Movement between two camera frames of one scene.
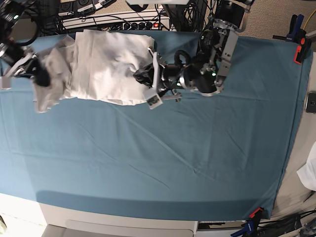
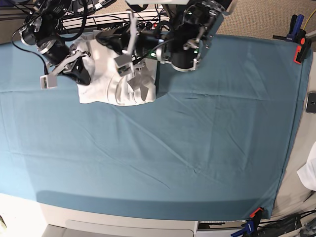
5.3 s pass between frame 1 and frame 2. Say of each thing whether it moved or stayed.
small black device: stayed
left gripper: moved
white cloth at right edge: stayed
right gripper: moved
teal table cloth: stayed
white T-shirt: moved
